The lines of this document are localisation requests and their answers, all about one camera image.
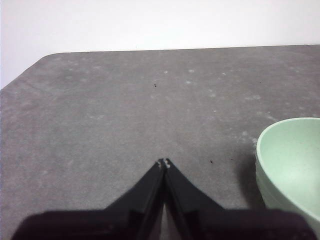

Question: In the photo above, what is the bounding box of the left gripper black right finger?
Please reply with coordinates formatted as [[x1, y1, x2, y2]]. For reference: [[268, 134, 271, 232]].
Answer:
[[164, 157, 319, 240]]

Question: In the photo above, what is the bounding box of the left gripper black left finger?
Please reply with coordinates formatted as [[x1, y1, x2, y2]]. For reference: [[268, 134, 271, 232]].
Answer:
[[11, 159, 165, 240]]

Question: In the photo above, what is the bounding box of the green ribbed bowl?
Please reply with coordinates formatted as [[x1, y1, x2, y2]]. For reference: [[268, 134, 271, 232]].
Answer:
[[254, 116, 320, 226]]

